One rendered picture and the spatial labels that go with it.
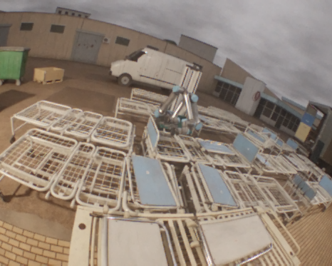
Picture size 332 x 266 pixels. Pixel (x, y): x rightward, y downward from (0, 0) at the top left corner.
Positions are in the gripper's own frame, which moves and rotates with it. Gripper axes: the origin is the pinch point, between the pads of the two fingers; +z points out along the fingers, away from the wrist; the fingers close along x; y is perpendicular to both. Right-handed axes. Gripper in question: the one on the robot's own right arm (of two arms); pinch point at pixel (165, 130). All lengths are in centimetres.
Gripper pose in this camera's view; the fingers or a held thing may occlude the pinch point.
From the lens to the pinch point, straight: 213.2
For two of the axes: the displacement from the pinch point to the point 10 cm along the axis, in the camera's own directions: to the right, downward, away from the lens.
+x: 1.5, -8.9, -4.3
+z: -9.6, -0.3, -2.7
